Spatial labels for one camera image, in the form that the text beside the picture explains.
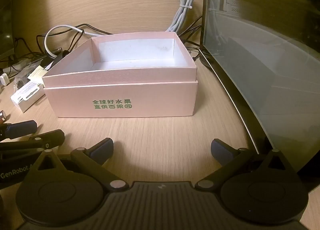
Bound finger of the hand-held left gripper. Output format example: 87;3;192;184
0;120;38;141
0;129;65;156

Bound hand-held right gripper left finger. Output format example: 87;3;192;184
24;138;128;192

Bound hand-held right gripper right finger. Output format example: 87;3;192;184
195;138;299;192

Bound pink cardboard box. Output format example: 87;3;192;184
42;31;198;88

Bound white packaging box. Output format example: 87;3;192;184
10;80;47;113

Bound clear bag with paper label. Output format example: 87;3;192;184
15;66;49;86

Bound white power strip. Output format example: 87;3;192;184
0;55;48;76

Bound black hub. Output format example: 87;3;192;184
51;50;73;66

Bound computer monitor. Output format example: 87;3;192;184
199;0;320;192

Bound black monitor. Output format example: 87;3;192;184
0;0;16;60

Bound white looped cable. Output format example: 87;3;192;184
44;25;84;58

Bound black cables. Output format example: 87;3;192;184
14;23;113;56

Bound bundled white cable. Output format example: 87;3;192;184
165;0;195;32

